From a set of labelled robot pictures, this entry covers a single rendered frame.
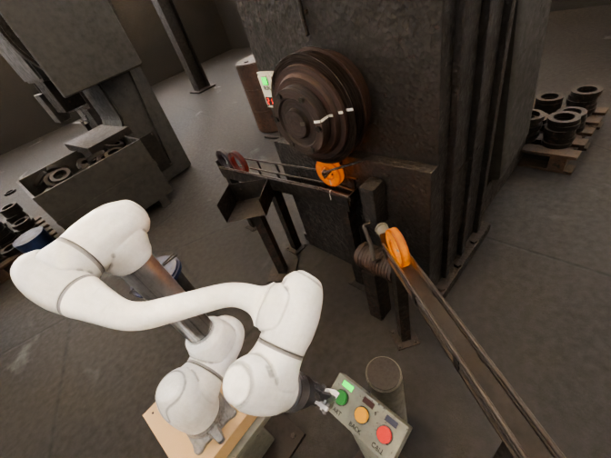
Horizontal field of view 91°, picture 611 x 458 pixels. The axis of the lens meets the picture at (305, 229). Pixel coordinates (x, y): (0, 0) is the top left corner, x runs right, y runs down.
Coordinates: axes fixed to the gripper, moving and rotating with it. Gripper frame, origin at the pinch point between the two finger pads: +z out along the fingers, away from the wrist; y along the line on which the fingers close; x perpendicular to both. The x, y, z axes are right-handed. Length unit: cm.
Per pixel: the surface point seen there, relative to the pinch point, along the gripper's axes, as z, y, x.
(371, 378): 20.7, -1.3, -8.4
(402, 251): 12, 8, -51
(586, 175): 145, -26, -195
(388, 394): 23.2, -7.7, -7.3
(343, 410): 9.0, -2.1, 2.6
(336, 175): 14, 55, -74
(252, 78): 71, 308, -205
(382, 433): 7.9, -14.5, 0.2
